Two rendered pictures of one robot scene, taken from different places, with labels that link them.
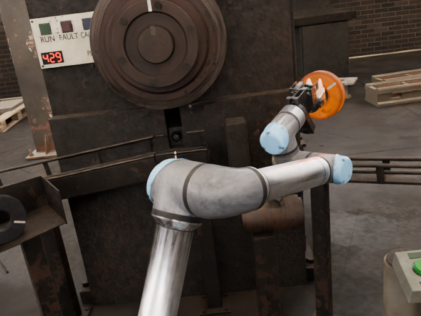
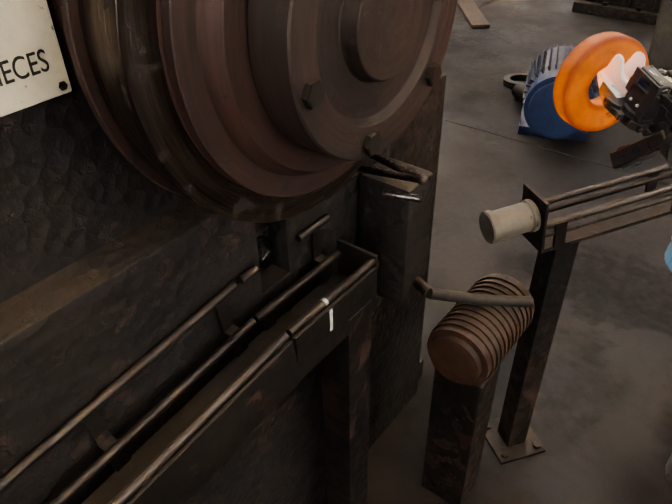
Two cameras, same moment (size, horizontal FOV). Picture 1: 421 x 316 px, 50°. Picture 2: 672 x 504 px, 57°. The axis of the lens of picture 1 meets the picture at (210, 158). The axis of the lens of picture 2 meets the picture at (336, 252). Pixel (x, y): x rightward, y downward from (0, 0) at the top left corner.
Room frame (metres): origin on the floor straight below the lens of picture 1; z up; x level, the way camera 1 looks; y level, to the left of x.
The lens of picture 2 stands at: (1.19, 0.64, 1.29)
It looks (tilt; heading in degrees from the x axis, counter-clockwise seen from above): 37 degrees down; 306
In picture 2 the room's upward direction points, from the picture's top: 1 degrees counter-clockwise
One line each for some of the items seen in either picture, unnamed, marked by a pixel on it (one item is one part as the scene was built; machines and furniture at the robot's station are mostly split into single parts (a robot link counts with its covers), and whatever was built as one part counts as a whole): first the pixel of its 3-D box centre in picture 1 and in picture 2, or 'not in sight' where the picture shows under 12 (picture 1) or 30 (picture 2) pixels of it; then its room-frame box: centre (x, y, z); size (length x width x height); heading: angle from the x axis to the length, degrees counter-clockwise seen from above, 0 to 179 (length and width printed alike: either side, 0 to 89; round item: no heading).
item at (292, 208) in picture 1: (275, 261); (469, 398); (1.47, -0.20, 0.27); 0.22 x 0.13 x 0.53; 88
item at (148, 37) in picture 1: (156, 44); (371, 13); (1.52, 0.13, 1.11); 0.28 x 0.06 x 0.28; 88
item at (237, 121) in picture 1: (237, 150); (392, 232); (1.63, -0.11, 0.68); 0.11 x 0.08 x 0.24; 178
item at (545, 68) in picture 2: not in sight; (559, 89); (1.95, -2.14, 0.17); 0.57 x 0.31 x 0.34; 108
